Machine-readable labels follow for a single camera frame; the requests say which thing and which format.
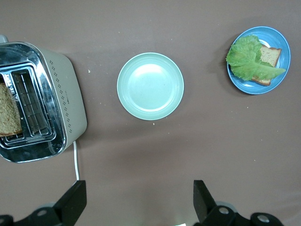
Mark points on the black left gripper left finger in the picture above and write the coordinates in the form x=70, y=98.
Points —
x=69, y=204

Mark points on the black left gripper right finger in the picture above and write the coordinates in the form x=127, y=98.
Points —
x=203, y=204

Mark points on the green lettuce leaf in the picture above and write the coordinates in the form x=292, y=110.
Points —
x=244, y=58

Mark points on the brown bread slice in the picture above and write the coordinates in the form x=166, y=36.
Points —
x=8, y=110
x=270, y=55

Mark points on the light green round plate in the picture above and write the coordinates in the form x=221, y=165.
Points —
x=150, y=87

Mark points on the blue round plate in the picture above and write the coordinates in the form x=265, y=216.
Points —
x=279, y=42

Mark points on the beige chrome toaster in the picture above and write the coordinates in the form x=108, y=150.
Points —
x=68, y=94

